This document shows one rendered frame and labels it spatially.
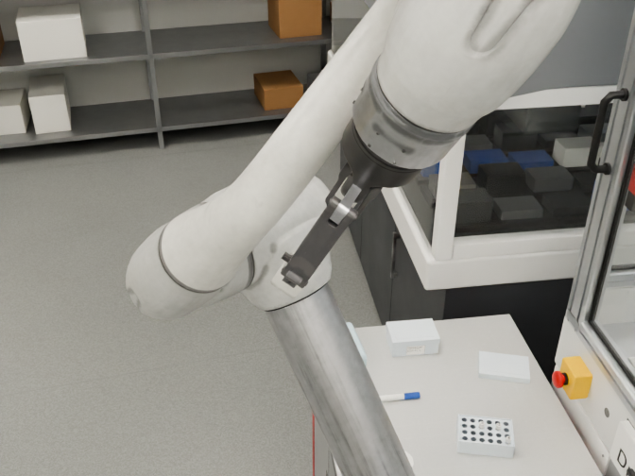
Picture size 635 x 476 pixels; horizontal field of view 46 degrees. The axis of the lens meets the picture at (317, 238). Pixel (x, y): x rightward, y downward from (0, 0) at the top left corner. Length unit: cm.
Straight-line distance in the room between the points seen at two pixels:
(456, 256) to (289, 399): 111
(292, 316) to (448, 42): 62
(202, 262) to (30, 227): 345
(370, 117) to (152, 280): 42
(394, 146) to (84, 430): 250
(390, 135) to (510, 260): 164
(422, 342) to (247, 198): 129
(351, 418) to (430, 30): 70
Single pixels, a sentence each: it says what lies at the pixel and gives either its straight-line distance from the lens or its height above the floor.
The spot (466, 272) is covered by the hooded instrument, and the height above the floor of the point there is 86.
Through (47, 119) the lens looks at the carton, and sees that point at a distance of 492.
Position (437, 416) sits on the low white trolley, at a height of 76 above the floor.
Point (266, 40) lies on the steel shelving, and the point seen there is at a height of 62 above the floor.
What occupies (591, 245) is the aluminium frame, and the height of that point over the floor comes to 118.
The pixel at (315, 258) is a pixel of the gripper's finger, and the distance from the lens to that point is 66.
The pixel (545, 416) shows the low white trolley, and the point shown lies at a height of 76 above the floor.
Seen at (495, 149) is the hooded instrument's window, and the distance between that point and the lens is 202.
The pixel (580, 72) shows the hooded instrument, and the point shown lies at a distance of 200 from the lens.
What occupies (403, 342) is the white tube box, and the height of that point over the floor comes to 81.
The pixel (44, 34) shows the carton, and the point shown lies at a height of 77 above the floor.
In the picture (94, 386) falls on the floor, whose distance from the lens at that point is 315.
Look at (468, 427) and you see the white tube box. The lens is 181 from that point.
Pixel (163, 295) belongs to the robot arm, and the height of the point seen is 155.
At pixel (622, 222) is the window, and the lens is 168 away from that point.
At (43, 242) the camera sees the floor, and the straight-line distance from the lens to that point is 410.
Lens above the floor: 209
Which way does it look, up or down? 32 degrees down
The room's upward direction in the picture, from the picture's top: straight up
